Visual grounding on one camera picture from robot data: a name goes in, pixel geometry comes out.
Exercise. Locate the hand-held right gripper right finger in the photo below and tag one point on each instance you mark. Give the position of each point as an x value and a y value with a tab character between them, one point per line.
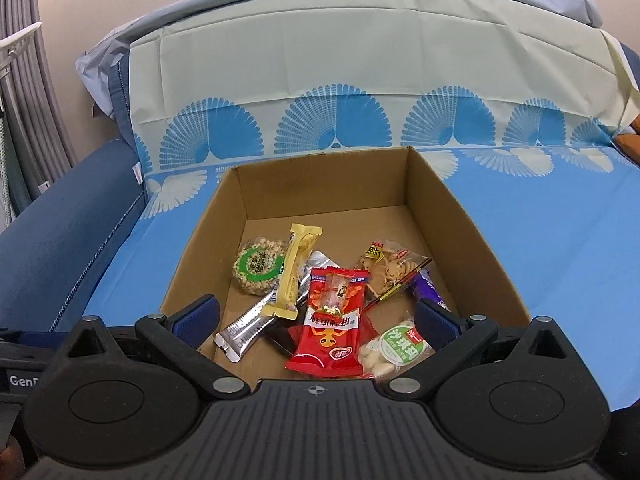
437	322

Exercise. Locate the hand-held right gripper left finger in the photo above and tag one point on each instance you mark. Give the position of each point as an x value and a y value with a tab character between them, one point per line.
197	317

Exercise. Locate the purple snack packet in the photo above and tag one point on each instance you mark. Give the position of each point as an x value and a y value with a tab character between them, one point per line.
427	290

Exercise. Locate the green label white snack packet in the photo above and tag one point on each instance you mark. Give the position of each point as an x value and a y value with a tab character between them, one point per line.
400	347

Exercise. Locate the silver snack bar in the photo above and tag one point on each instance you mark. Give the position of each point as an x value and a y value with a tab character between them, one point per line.
245	332

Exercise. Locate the plain red snack packet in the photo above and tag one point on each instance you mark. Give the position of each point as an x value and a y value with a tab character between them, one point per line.
370	329

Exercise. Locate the clear biscuit packet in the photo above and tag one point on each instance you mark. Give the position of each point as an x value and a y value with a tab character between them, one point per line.
390	270

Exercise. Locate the round green label nut cake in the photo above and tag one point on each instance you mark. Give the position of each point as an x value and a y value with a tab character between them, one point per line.
255	265

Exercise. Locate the black snack bar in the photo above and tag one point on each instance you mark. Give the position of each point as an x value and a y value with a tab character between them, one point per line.
280	340

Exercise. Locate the small gold candy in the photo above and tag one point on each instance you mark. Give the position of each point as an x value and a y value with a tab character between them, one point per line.
336	292

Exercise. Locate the yellow snack bar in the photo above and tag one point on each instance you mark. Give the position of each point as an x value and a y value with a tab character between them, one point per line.
292	270

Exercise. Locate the red printed snack packet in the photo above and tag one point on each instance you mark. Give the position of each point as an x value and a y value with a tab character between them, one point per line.
325	345

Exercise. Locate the brown cardboard box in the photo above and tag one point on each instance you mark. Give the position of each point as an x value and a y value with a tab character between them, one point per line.
325	185

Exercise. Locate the light blue sheet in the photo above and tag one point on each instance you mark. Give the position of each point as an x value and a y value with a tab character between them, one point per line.
100	85

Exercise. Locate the orange pillow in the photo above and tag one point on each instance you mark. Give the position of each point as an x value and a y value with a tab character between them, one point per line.
631	145

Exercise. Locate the blue fan print cloth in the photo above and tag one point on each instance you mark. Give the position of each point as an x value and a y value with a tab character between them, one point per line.
350	60

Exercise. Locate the grey curtain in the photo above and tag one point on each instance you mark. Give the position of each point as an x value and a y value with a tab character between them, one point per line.
25	0

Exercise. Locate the white plastic frame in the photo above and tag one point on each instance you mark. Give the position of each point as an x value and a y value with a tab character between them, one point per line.
20	40

